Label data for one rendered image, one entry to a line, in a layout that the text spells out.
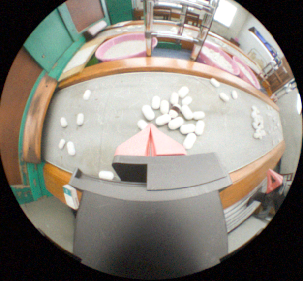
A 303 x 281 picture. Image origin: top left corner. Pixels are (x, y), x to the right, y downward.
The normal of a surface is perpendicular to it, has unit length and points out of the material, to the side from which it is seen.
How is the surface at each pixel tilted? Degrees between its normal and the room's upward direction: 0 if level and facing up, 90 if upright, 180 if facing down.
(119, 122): 0
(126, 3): 90
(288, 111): 90
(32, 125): 67
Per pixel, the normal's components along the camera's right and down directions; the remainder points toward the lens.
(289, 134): -1.00, 0.04
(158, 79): 0.00, -0.24
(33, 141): 0.92, -0.11
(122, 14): 0.04, 0.97
